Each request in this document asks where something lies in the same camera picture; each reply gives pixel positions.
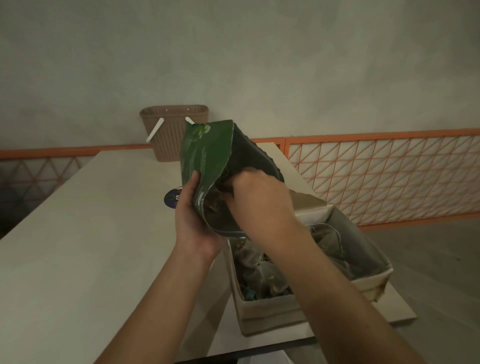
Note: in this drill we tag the black table base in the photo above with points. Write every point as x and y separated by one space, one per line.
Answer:
225 360

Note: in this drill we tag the green foil pouch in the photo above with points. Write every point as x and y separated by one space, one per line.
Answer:
206 150

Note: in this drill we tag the person's right hand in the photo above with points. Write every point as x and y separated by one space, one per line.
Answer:
262 206

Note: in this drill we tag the person's right forearm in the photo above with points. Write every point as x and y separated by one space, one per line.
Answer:
345 307

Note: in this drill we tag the person's left hand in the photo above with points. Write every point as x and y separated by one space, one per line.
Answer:
191 228

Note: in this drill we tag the beige paper box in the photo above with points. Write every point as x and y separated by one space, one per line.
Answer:
270 315

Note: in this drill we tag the person's left forearm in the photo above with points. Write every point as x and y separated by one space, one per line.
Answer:
157 311

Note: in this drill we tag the brown plastic basket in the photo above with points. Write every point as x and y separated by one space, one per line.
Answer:
168 135

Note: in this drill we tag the round purple sticker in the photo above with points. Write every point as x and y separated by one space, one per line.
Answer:
171 198

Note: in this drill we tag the orange mesh fence panel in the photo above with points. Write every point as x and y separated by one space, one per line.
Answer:
405 180
37 172

